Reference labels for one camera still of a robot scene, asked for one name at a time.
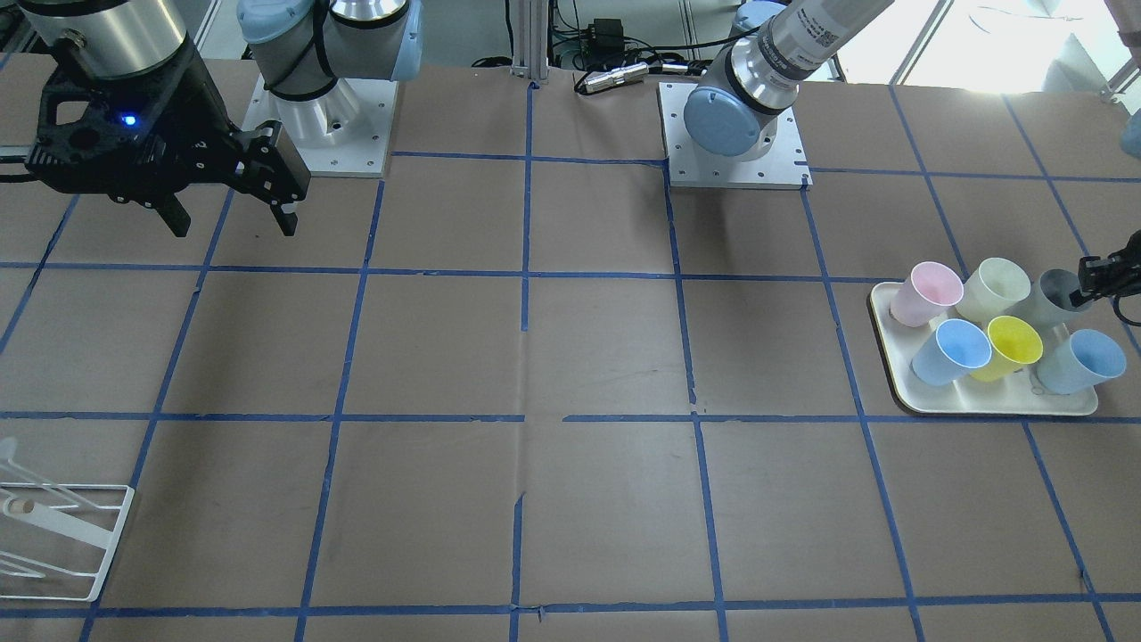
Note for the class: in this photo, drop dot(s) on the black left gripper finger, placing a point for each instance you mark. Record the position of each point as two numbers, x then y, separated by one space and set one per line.
1094 273

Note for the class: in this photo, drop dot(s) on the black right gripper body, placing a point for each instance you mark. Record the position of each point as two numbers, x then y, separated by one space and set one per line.
198 107

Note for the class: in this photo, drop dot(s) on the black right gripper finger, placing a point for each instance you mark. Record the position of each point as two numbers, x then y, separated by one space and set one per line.
170 210
271 169

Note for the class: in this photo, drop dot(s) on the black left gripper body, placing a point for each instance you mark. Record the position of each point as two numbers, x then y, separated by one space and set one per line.
1108 273

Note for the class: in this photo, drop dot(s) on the grey plastic cup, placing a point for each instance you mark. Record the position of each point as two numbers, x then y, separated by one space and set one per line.
1049 303

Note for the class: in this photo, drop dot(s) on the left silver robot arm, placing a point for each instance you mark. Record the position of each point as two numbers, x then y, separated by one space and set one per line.
757 75

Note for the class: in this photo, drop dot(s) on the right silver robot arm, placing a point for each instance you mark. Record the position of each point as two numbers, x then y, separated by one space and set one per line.
302 48

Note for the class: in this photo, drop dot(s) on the light blue plastic cup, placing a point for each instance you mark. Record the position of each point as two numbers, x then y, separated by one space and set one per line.
1085 359

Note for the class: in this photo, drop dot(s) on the cream plastic cup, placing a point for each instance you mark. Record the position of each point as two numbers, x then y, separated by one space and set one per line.
996 286

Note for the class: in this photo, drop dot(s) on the yellow plastic cup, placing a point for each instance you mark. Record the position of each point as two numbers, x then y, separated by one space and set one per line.
1014 346

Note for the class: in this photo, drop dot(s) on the pink plastic cup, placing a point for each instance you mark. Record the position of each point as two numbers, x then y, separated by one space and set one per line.
928 291

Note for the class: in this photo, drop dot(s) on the cream plastic tray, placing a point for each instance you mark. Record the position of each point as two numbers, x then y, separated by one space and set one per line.
1020 393

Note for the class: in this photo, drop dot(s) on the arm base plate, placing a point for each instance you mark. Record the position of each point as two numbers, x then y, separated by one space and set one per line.
778 161
357 134

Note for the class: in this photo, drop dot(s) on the white wire cup rack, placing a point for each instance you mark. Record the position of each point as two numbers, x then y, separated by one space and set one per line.
59 539

